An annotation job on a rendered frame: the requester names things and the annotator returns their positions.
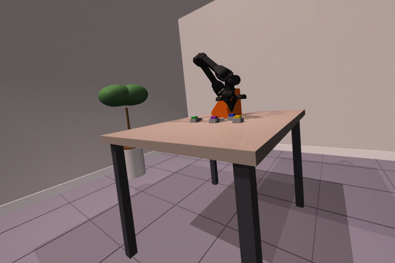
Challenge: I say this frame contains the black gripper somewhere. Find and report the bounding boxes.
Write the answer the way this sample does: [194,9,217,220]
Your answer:
[216,86,246,112]

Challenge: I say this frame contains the yellow button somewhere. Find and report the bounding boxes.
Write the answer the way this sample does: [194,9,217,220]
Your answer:
[232,115,244,123]

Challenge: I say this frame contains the green button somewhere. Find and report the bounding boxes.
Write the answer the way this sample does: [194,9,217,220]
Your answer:
[190,116,200,122]

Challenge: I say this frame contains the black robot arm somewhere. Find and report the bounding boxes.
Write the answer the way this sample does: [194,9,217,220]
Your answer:
[193,53,240,99]

